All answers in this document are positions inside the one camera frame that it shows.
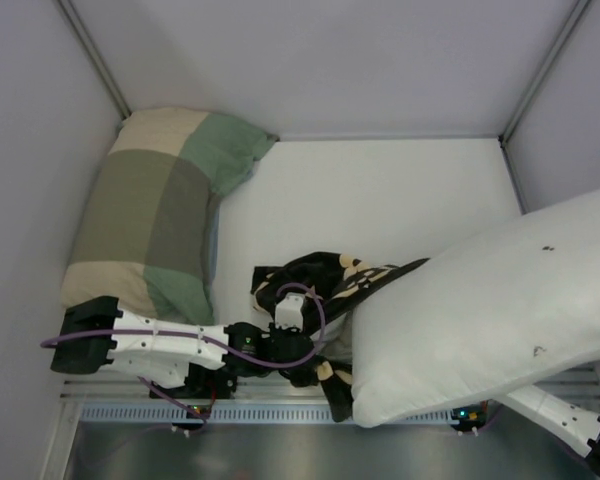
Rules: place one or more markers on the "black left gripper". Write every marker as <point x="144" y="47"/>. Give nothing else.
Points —
<point x="296" y="347"/>

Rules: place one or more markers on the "black floral plush pillowcase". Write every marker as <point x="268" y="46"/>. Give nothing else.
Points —
<point x="333" y="285"/>

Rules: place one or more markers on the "white pillow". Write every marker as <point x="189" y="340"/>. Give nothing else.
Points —
<point x="502" y="310"/>

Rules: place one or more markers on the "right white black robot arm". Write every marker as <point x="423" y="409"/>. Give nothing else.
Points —
<point x="579" y="429"/>

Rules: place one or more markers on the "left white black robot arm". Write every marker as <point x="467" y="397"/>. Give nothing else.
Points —
<point x="100" y="335"/>

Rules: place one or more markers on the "green beige patchwork pillow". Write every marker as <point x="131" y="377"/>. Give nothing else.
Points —
<point x="148" y="228"/>

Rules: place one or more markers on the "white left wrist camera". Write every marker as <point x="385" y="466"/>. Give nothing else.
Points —
<point x="288" y="313"/>

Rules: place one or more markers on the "perforated grey cable duct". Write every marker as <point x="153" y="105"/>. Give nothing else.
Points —
<point x="161" y="412"/>

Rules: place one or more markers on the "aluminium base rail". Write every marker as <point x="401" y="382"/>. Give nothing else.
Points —
<point x="576" y="385"/>

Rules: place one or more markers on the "left aluminium corner post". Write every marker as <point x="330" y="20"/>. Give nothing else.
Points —
<point x="78" y="27"/>

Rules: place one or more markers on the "aluminium corner post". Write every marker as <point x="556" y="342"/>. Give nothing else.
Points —
<point x="78" y="27"/>
<point x="541" y="74"/>

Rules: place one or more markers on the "right aluminium corner post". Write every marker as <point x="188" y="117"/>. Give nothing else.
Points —
<point x="541" y="74"/>

